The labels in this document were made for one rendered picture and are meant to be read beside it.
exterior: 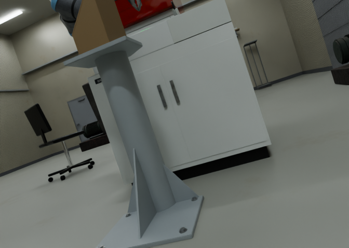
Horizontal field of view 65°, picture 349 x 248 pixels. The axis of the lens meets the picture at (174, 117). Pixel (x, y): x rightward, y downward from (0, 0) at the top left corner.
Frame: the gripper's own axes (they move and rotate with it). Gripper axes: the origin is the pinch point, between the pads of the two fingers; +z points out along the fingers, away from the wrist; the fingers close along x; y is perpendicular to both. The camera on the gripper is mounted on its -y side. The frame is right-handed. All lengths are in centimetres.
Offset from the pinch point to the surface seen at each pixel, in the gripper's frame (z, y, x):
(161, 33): 20.7, -4.0, -9.4
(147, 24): -7, 58, 11
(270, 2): -182, 956, -259
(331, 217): 111, -80, -56
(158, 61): 35.3, -4.0, -2.5
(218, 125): 83, -4, -24
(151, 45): 24.9, -4.0, -1.7
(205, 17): 21.4, -4.0, -36.9
